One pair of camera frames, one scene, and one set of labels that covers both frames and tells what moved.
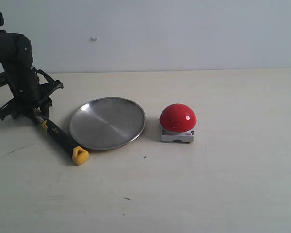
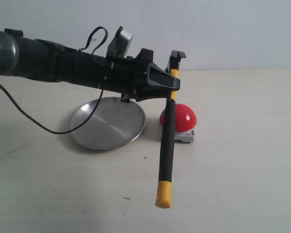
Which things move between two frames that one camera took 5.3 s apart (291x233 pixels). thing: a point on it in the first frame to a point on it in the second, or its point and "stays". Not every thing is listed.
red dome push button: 177,122 stays
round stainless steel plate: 106,123 stays
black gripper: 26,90 to 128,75
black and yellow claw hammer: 79,155 to 164,194
